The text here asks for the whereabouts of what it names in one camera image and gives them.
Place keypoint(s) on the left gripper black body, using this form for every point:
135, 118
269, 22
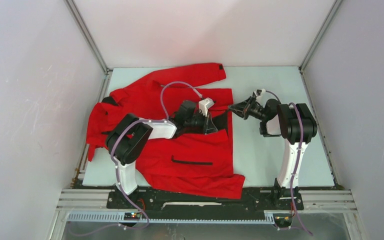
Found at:
196, 122

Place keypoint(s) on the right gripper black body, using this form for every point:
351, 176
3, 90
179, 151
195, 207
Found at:
257, 112

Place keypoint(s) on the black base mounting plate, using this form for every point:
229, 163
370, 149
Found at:
253, 204

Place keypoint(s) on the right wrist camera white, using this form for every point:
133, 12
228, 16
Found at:
258, 94

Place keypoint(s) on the grey cable duct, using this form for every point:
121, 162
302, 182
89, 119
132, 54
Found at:
133, 217

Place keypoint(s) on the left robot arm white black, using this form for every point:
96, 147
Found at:
127, 140

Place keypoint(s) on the red zip jacket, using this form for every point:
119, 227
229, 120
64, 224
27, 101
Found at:
193, 163

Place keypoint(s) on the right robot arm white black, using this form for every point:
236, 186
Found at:
295, 123

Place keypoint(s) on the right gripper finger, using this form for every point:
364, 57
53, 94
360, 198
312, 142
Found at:
238, 110
250, 101

